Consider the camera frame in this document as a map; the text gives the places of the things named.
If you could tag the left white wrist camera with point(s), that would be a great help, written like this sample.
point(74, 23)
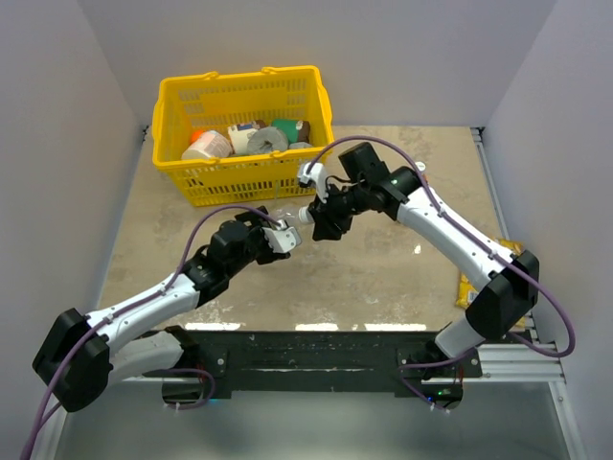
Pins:
point(281, 237)

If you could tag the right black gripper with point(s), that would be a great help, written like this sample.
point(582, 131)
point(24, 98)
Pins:
point(330, 228)

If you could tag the brown packet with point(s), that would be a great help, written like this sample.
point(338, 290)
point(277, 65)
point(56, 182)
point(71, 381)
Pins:
point(302, 131)

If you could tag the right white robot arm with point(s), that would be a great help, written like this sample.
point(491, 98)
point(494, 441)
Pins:
point(504, 280)

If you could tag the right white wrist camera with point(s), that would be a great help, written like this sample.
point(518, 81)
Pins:
point(314, 176)

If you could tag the yellow plastic shopping basket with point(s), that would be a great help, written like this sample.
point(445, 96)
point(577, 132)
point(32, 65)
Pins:
point(214, 101)

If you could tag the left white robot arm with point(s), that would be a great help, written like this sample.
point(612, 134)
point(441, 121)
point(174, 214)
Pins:
point(74, 360)

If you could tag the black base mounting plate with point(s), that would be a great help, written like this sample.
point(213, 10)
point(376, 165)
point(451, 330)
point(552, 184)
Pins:
point(218, 364)

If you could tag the white bottle orange cap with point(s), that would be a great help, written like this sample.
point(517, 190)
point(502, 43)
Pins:
point(207, 145)

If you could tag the large white bottle cap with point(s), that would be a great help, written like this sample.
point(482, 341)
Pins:
point(305, 216)

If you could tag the clear plastic bottle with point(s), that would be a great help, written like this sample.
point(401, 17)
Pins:
point(291, 214)

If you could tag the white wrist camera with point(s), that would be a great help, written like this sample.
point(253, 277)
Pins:
point(281, 237)
point(314, 176)

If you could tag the green packet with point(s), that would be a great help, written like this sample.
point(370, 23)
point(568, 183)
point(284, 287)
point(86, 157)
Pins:
point(291, 128)

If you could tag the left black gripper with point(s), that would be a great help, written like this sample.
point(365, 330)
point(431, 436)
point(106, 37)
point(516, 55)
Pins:
point(258, 221)

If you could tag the white labelled carton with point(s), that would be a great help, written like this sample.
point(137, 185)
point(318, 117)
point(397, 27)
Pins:
point(240, 134)

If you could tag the grey tape roll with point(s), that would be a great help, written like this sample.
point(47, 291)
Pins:
point(267, 140)

